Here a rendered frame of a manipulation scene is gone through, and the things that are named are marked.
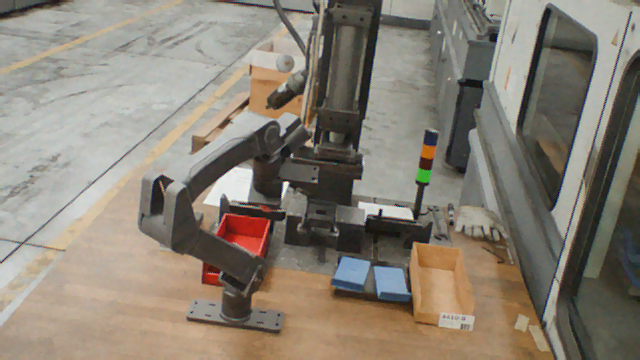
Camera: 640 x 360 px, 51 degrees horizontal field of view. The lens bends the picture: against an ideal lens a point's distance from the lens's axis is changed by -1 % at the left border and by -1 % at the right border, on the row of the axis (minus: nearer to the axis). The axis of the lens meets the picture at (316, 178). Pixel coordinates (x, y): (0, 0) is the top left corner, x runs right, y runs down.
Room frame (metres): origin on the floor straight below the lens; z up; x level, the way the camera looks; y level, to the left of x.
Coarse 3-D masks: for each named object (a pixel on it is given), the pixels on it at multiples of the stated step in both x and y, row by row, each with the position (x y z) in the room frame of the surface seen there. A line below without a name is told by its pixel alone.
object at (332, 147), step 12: (324, 132) 1.63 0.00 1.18; (336, 132) 1.55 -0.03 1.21; (348, 132) 1.65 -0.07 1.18; (324, 144) 1.54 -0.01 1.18; (336, 144) 1.55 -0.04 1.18; (348, 144) 1.56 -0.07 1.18; (300, 156) 1.54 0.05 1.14; (312, 156) 1.55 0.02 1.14; (324, 156) 1.52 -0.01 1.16; (336, 156) 1.52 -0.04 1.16; (348, 156) 1.52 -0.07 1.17; (360, 156) 1.60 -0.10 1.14; (324, 168) 1.53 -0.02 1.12; (336, 168) 1.53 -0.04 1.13; (348, 168) 1.53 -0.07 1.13; (360, 168) 1.52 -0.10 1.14
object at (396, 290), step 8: (376, 272) 1.40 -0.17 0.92; (384, 272) 1.41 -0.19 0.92; (392, 272) 1.41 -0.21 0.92; (400, 272) 1.42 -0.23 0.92; (376, 280) 1.37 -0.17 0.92; (384, 280) 1.37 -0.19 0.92; (400, 280) 1.38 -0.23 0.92; (384, 288) 1.33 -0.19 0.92; (392, 288) 1.34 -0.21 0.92; (400, 288) 1.34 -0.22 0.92; (384, 296) 1.29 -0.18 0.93; (392, 296) 1.29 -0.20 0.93; (400, 296) 1.29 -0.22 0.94; (408, 296) 1.29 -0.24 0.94
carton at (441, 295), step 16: (416, 256) 1.42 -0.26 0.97; (432, 256) 1.49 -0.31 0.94; (448, 256) 1.49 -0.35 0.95; (416, 272) 1.35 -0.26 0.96; (432, 272) 1.47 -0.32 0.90; (448, 272) 1.48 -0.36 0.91; (464, 272) 1.38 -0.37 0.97; (416, 288) 1.31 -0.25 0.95; (432, 288) 1.39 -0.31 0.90; (448, 288) 1.40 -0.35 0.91; (464, 288) 1.34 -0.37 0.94; (416, 304) 1.27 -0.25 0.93; (432, 304) 1.32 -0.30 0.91; (448, 304) 1.33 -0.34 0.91; (464, 304) 1.31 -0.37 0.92; (416, 320) 1.25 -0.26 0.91; (432, 320) 1.24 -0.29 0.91; (448, 320) 1.24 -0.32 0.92; (464, 320) 1.24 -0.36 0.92
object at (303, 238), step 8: (288, 224) 1.53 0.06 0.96; (296, 224) 1.53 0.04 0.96; (312, 224) 1.53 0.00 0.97; (320, 224) 1.53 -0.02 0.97; (328, 224) 1.53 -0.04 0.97; (288, 232) 1.53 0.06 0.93; (296, 232) 1.53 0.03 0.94; (344, 232) 1.52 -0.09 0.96; (352, 232) 1.52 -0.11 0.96; (360, 232) 1.52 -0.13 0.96; (288, 240) 1.53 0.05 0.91; (296, 240) 1.53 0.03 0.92; (304, 240) 1.53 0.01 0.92; (344, 240) 1.52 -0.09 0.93; (352, 240) 1.52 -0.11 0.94; (360, 240) 1.52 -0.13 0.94; (336, 248) 1.53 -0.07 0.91; (344, 248) 1.52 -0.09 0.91; (352, 248) 1.52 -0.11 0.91; (360, 248) 1.52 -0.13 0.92
